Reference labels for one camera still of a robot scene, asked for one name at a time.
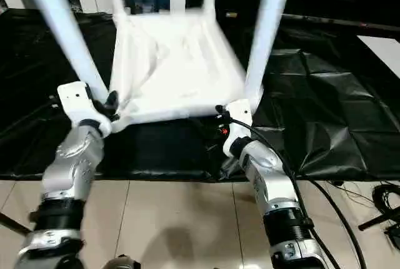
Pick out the black mat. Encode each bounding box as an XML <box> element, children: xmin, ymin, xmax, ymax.
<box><xmin>0</xmin><ymin>8</ymin><xmax>400</xmax><ymax>183</ymax></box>

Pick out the black metal stand leg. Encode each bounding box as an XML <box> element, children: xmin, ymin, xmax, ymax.
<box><xmin>0</xmin><ymin>211</ymin><xmax>33</xmax><ymax>235</ymax></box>
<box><xmin>357</xmin><ymin>208</ymin><xmax>400</xmax><ymax>233</ymax></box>

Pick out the white plastic table top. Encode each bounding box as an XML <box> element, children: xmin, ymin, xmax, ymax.
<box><xmin>107</xmin><ymin>9</ymin><xmax>264</xmax><ymax>135</ymax></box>

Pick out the black floor cable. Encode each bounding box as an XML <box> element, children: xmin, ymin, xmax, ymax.
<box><xmin>304</xmin><ymin>176</ymin><xmax>369</xmax><ymax>269</ymax></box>

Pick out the thin black cable bundle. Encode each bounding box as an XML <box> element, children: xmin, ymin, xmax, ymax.
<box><xmin>371</xmin><ymin>180</ymin><xmax>400</xmax><ymax>241</ymax></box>

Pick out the dark left robot foot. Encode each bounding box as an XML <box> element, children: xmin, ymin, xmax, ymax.
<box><xmin>104</xmin><ymin>252</ymin><xmax>142</xmax><ymax>269</ymax></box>

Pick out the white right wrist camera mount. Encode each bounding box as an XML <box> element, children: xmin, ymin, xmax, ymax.
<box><xmin>215</xmin><ymin>98</ymin><xmax>254</xmax><ymax>158</ymax></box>

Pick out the dark metal rod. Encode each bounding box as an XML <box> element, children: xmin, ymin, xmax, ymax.
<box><xmin>226</xmin><ymin>11</ymin><xmax>400</xmax><ymax>38</ymax></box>

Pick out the white flat panel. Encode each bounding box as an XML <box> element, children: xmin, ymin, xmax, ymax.
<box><xmin>358</xmin><ymin>35</ymin><xmax>400</xmax><ymax>79</ymax></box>

